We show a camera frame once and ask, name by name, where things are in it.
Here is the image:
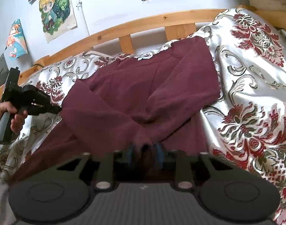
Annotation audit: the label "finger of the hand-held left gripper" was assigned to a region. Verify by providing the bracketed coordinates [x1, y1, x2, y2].
[28, 99, 62, 117]

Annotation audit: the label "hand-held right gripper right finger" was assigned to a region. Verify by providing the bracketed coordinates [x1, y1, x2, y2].
[153, 143, 234, 191]

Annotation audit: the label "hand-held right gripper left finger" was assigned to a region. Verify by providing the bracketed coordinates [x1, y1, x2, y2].
[56, 144, 136, 191]

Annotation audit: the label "maroon sweater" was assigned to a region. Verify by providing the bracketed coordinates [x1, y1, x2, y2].
[7, 36, 222, 185]

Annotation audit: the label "person's left hand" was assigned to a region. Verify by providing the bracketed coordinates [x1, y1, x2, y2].
[0, 102, 28, 134]

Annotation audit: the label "curled orange-haired cartoon poster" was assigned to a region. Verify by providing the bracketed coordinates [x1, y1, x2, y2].
[5, 19, 28, 59]

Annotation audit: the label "blond cartoon character poster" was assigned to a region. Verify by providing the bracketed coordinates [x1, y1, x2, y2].
[39, 0, 78, 43]

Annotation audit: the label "floral satin blanket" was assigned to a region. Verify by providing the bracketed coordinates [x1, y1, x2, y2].
[0, 7, 286, 225]

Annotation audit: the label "wooden boards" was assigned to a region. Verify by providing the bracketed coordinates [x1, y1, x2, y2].
[248, 0, 286, 29]

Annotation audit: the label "dark wall panel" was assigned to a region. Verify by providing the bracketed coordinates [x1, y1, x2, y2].
[0, 54, 10, 89]

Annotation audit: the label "white wall pipe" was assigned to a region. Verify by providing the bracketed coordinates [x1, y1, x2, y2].
[74, 0, 90, 36]

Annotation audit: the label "wooden bed frame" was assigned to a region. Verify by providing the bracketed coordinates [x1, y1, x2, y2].
[0, 5, 286, 104]

